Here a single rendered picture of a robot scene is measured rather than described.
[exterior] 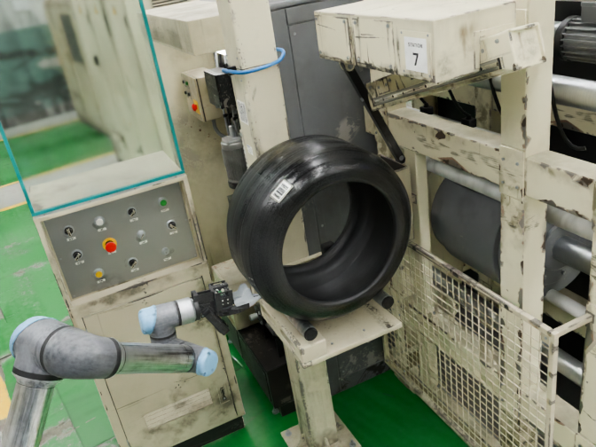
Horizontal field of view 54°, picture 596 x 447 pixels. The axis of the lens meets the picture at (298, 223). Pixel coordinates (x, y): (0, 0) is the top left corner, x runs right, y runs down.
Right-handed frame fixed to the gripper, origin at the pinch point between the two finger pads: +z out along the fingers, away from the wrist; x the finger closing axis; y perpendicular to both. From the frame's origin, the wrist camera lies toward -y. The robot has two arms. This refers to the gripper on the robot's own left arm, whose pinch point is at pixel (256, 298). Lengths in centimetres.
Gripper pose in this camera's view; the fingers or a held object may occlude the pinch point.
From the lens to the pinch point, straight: 182.8
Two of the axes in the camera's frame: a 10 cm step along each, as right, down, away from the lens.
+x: -4.2, -3.4, 8.4
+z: 9.1, -1.9, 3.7
